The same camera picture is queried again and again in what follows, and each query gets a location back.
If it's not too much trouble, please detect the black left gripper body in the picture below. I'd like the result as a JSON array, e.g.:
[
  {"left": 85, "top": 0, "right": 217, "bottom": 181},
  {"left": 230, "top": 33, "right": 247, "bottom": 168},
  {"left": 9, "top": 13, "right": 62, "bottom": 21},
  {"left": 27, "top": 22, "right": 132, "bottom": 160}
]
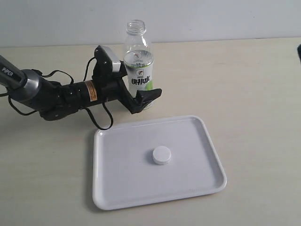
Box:
[{"left": 92, "top": 63, "right": 144, "bottom": 114}]

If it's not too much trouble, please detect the clear plastic drink bottle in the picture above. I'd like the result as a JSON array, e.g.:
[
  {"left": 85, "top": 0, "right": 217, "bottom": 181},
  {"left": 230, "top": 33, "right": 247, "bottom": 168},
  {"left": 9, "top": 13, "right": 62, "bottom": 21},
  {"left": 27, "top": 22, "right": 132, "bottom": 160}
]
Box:
[{"left": 123, "top": 20, "right": 154, "bottom": 97}]

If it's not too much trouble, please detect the white bottle cap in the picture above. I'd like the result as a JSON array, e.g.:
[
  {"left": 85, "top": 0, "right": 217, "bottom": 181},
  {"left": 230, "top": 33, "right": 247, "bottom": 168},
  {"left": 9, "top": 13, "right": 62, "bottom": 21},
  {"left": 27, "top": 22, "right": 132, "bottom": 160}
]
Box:
[{"left": 152, "top": 146, "right": 171, "bottom": 165}]

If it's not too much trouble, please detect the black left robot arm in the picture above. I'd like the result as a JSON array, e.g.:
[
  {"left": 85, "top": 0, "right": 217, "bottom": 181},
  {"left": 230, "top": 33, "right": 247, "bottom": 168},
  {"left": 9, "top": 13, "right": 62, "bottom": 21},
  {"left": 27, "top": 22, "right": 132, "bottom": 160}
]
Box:
[{"left": 0, "top": 53, "right": 162, "bottom": 122}]

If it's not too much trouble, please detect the white plastic tray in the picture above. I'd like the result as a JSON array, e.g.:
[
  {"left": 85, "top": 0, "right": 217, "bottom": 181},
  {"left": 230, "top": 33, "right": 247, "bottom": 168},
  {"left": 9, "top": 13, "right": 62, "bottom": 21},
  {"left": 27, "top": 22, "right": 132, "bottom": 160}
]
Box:
[{"left": 92, "top": 115, "right": 227, "bottom": 210}]

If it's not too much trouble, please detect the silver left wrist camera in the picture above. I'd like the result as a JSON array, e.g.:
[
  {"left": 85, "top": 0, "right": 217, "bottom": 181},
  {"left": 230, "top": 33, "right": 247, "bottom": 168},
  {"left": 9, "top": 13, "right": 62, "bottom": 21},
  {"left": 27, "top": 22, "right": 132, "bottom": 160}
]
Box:
[{"left": 94, "top": 45, "right": 121, "bottom": 75}]

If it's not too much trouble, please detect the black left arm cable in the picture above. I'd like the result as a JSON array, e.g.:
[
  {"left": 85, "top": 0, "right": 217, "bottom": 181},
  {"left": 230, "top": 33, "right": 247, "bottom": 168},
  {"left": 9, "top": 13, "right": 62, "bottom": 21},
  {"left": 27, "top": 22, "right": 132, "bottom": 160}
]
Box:
[{"left": 0, "top": 57, "right": 114, "bottom": 130}]

